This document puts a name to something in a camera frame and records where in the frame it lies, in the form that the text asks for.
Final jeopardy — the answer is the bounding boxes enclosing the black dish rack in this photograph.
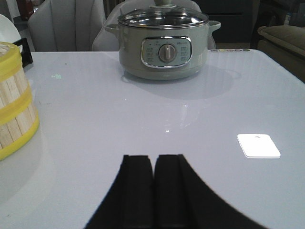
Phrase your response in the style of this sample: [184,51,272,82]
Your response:
[13,38,33,68]

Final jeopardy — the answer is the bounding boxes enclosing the glass pot lid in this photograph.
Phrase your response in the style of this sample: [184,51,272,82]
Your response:
[118,0,209,29]

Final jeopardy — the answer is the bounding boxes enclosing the grey-green electric pot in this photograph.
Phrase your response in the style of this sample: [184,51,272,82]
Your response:
[106,21,221,80]

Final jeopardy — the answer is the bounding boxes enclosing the right grey chair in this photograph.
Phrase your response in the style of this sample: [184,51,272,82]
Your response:
[91,0,216,52]

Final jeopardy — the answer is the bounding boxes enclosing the beige sofa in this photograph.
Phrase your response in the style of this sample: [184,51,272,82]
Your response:
[257,25,305,82]

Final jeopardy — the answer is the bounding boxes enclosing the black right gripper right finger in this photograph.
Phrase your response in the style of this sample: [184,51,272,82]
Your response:
[154,155,263,229]

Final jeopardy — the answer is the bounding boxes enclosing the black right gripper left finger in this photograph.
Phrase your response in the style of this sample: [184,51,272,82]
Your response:
[85,155,153,229]

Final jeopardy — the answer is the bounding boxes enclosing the red trash bin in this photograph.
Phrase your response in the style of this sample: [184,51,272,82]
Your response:
[16,0,34,21]

